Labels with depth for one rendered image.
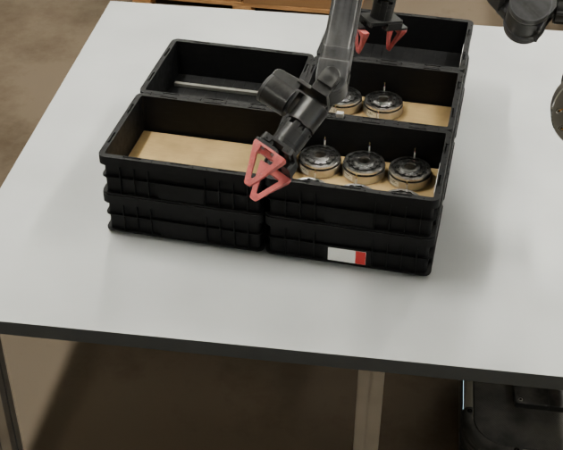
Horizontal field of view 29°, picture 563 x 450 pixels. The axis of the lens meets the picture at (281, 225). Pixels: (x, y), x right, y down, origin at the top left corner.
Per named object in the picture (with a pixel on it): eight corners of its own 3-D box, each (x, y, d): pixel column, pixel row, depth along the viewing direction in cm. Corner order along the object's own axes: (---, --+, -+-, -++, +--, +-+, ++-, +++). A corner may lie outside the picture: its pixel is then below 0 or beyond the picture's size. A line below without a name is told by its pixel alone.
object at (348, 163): (389, 155, 268) (389, 154, 268) (379, 179, 261) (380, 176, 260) (348, 149, 271) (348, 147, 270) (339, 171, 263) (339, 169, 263)
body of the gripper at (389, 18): (357, 19, 285) (362, -8, 281) (389, 16, 290) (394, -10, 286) (370, 29, 280) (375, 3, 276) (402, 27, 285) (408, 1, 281)
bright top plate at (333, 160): (344, 149, 271) (344, 147, 270) (335, 171, 263) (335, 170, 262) (304, 144, 273) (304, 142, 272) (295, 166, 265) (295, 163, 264)
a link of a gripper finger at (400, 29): (365, 45, 292) (373, 13, 287) (388, 44, 295) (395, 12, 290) (379, 57, 287) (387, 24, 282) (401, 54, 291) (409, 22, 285)
